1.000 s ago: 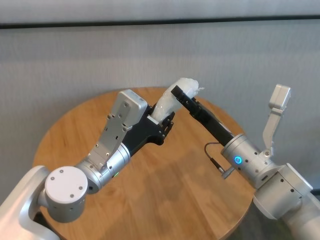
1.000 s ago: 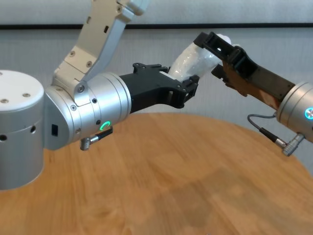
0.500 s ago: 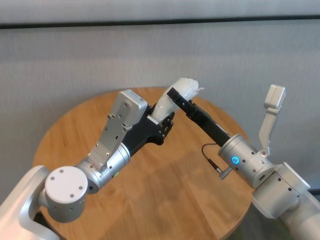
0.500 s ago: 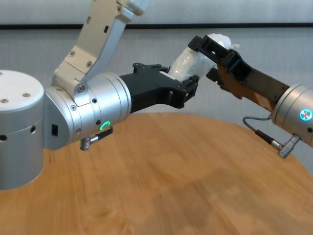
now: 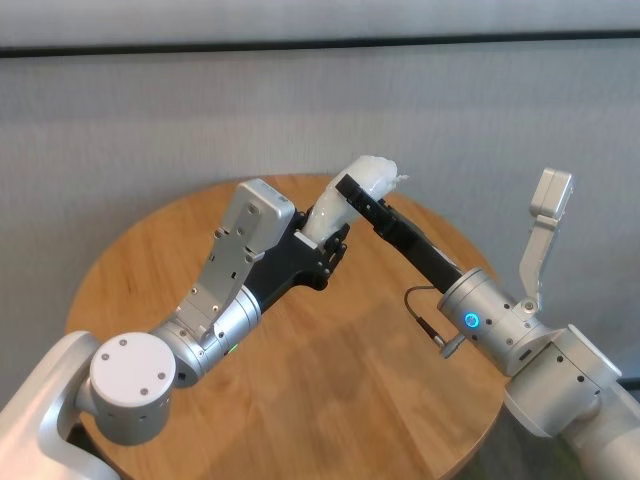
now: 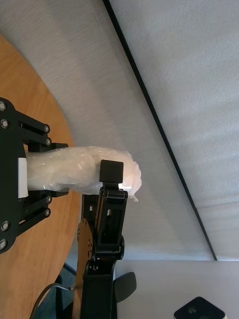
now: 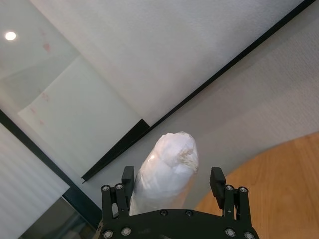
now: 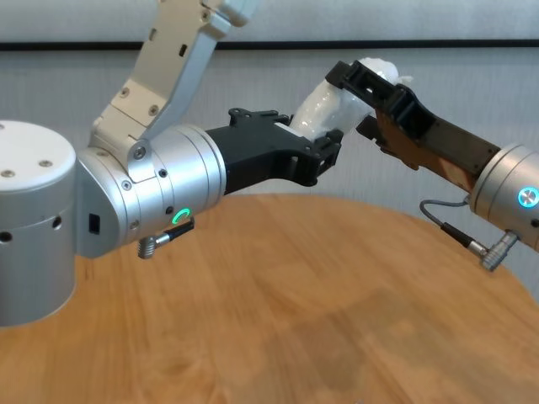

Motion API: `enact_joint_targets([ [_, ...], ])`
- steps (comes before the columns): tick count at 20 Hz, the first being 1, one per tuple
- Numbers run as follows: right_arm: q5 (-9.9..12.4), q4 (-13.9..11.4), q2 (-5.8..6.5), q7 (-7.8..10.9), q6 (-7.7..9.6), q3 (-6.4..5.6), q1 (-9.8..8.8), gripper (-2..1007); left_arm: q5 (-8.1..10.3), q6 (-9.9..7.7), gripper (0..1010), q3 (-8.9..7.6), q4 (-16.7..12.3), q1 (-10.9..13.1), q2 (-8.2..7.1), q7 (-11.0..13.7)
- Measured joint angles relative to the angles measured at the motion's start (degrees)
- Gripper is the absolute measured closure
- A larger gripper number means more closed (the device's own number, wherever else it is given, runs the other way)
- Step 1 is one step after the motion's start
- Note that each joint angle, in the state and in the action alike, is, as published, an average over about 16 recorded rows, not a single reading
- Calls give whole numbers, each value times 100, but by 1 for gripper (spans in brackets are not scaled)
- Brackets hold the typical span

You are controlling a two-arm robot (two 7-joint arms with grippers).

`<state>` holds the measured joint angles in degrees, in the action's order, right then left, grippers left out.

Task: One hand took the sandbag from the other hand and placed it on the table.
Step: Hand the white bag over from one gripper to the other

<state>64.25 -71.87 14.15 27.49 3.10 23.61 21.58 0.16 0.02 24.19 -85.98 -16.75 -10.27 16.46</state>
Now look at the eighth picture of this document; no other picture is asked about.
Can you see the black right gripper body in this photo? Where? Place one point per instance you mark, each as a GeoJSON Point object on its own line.
{"type": "Point", "coordinates": [438, 139]}

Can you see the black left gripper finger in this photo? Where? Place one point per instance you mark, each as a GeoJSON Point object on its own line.
{"type": "Point", "coordinates": [324, 155]}

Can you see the black horizontal wall rail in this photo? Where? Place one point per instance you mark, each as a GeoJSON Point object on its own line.
{"type": "Point", "coordinates": [63, 45]}

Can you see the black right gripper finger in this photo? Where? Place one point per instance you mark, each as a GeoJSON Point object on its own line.
{"type": "Point", "coordinates": [372, 132]}
{"type": "Point", "coordinates": [362, 82]}

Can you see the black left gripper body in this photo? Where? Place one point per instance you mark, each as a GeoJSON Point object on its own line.
{"type": "Point", "coordinates": [261, 155]}

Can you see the white plastic-wrapped sandbag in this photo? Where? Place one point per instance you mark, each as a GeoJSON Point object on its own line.
{"type": "Point", "coordinates": [324, 109]}

